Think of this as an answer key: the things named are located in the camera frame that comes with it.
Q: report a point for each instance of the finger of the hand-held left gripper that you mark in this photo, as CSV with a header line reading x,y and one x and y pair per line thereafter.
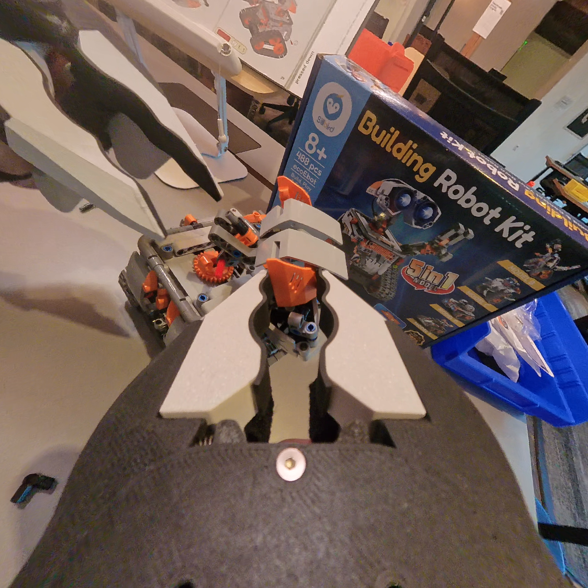
x,y
55,138
138,92

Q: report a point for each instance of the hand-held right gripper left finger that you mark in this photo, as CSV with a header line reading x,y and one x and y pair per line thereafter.
x,y
211,367

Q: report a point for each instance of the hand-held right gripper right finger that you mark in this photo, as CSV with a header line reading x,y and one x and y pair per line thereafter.
x,y
372,367

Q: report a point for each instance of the grey orange tracked toy robot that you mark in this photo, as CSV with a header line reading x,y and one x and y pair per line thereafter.
x,y
216,268

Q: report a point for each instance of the grey orange toy robot arm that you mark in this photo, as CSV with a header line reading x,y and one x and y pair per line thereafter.
x,y
292,280
292,190

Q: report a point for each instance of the white articulated holder stand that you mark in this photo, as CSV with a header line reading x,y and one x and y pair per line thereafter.
x,y
207,170

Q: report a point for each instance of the clear plastic bag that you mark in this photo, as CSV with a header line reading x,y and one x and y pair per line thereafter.
x,y
519,344

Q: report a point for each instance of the blue robot kit box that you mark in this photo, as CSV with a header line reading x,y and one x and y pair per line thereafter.
x,y
441,202

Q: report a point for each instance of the blue plastic bin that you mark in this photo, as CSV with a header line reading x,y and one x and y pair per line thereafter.
x,y
551,386

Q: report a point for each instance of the black angled connector pin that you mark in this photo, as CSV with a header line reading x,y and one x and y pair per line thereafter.
x,y
35,485

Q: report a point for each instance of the orange plastic crate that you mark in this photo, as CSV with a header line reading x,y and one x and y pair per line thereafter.
x,y
381,57

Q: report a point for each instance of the black sofa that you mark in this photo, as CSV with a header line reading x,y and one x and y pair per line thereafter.
x,y
469,92

